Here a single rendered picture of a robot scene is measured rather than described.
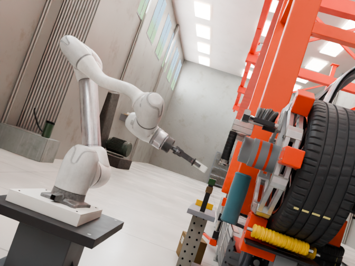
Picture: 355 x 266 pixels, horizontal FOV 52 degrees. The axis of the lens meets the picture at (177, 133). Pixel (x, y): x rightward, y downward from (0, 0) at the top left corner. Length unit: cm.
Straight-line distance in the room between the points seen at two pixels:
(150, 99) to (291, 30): 121
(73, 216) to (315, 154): 101
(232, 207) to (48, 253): 88
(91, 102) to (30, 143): 401
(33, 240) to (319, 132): 128
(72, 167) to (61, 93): 491
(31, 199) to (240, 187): 97
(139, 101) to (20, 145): 455
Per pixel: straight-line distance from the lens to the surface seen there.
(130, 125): 170
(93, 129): 195
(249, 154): 173
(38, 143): 589
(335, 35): 469
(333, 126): 159
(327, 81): 831
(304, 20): 249
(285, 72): 236
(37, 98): 673
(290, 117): 162
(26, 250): 176
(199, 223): 239
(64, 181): 172
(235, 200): 187
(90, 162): 172
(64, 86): 658
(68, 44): 195
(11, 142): 609
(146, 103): 154
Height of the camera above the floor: 69
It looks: 4 degrees up
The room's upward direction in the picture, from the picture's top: 19 degrees clockwise
